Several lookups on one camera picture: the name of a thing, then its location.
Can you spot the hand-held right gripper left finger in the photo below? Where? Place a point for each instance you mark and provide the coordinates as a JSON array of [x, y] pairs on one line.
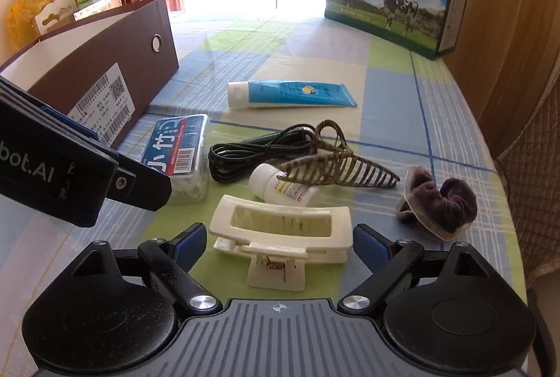
[[190, 243]]

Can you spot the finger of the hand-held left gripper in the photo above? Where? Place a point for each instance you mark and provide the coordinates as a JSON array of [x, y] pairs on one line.
[[144, 184], [83, 131]]

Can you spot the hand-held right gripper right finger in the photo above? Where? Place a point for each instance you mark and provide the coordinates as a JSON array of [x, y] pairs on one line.
[[372, 245]]

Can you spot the cream hair claw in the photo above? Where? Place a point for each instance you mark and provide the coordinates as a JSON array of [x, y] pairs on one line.
[[280, 243]]

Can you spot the white pill bottle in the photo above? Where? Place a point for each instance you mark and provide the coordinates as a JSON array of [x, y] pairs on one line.
[[267, 182]]

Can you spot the brown storage box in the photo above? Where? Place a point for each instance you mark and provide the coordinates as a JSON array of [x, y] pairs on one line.
[[144, 53]]

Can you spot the plaid cloth desktop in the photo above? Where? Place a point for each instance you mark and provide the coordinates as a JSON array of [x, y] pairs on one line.
[[393, 119]]

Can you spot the purple scrunchie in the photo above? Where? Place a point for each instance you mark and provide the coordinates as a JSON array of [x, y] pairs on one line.
[[457, 202]]

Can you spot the brown hair claw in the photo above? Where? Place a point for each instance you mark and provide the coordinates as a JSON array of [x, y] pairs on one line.
[[339, 150]]

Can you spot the white cardboard box with cutout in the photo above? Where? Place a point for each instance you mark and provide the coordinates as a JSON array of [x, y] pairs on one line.
[[48, 23]]

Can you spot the white labelled box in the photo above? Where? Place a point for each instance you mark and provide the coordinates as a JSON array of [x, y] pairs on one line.
[[100, 5]]

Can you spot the yellow plastic bag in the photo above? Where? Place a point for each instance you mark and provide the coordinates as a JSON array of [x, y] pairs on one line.
[[26, 5]]

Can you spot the blue cream tube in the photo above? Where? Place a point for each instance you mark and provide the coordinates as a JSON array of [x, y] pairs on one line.
[[297, 93]]

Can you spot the quilted chair cover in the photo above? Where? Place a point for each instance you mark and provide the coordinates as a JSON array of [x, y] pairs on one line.
[[538, 167]]

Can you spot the wooden cabinet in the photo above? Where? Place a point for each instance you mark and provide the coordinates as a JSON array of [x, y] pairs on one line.
[[494, 9]]

